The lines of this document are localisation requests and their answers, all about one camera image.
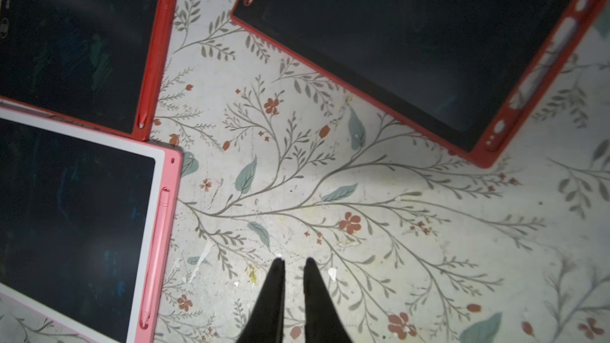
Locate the pink stylus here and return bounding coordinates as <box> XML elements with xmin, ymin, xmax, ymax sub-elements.
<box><xmin>139</xmin><ymin>187</ymin><xmax>171</xmax><ymax>330</ymax></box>

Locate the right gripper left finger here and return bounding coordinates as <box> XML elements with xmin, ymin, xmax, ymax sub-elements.
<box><xmin>237</xmin><ymin>257</ymin><xmax>285</xmax><ymax>343</ymax></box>

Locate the red tablet front with scribbles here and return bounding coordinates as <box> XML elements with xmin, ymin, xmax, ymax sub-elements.
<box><xmin>1</xmin><ymin>0</ymin><xmax>177</xmax><ymax>141</ymax></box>

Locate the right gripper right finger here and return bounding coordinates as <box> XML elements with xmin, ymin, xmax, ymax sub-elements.
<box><xmin>303</xmin><ymin>257</ymin><xmax>353</xmax><ymax>343</ymax></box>

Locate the pink white writing tablet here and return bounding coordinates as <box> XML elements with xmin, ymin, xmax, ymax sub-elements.
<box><xmin>1</xmin><ymin>108</ymin><xmax>183</xmax><ymax>342</ymax></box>

